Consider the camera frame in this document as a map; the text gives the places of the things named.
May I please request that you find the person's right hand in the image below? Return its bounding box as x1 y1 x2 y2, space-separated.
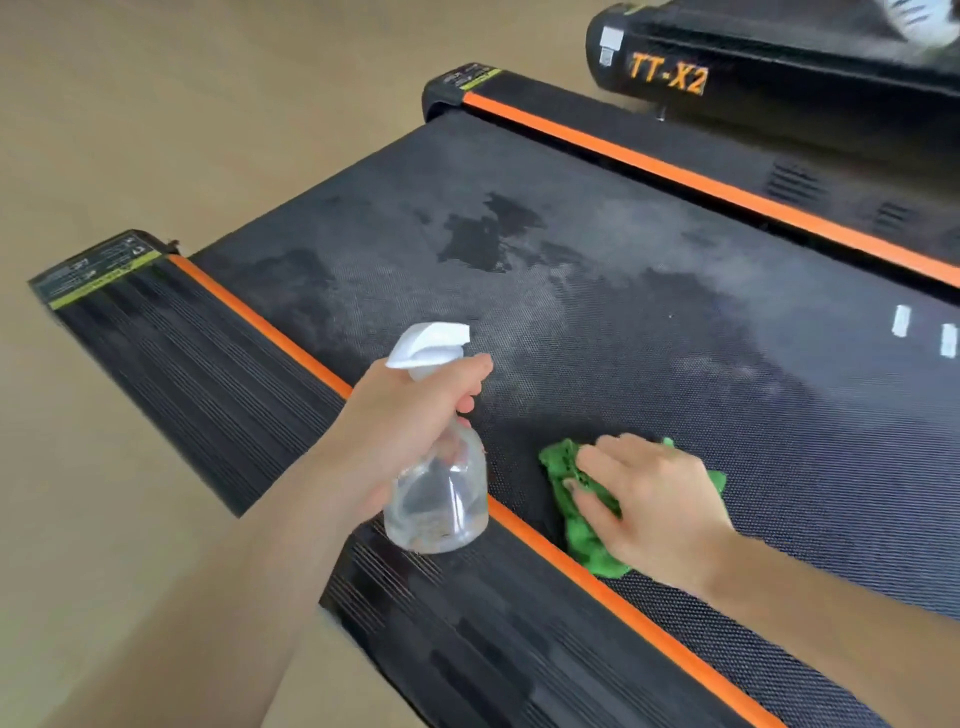
562 432 740 601

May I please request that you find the person's left hand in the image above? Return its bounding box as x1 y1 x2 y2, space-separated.
314 352 495 526

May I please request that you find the clear spray bottle white trigger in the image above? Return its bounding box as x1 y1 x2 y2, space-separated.
382 322 491 556

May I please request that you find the green cloth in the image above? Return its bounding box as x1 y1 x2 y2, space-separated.
538 437 729 580

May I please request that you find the black orange-striped treadmill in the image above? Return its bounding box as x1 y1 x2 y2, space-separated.
28 62 960 728
584 0 960 174

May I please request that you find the person's left forearm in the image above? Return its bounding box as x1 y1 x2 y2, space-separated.
41 457 369 728

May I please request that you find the person's right forearm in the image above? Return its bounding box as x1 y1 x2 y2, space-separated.
697 528 960 728

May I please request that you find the white shoe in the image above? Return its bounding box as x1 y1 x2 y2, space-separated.
877 0 960 50

